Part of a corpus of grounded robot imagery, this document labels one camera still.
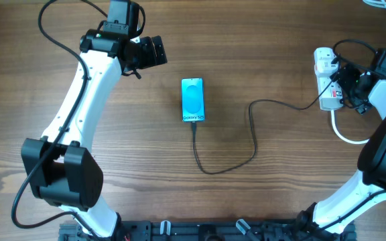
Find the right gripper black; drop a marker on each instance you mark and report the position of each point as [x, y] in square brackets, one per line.
[353, 73]

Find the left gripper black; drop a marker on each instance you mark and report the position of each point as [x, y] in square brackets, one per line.
[149, 59]

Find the turquoise Galaxy S25 smartphone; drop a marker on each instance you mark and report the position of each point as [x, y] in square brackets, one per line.
[193, 109]

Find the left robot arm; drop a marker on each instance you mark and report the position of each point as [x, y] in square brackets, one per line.
[59, 165]

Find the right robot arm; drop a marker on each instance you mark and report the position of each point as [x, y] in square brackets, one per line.
[328, 218]

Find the white power strip socket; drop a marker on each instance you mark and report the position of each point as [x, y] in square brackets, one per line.
[330, 92]

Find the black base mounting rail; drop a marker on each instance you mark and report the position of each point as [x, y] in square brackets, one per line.
[268, 230]

